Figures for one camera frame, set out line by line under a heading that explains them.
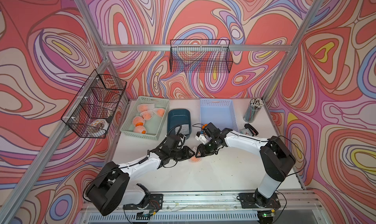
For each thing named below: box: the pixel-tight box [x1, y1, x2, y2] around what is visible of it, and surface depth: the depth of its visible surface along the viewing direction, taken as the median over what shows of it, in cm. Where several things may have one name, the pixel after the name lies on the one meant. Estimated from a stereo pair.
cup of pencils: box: [242, 97, 264, 123], surface depth 97 cm
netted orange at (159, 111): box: [153, 107, 166, 118], surface depth 107 cm
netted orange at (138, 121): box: [132, 115, 145, 127], surface depth 101 cm
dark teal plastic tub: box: [166, 108, 192, 139], surface depth 107 cm
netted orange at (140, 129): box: [133, 125, 147, 135], surface depth 95 cm
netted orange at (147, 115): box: [140, 110, 154, 121], surface depth 104 cm
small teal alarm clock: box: [239, 128, 252, 136], surface depth 100 cm
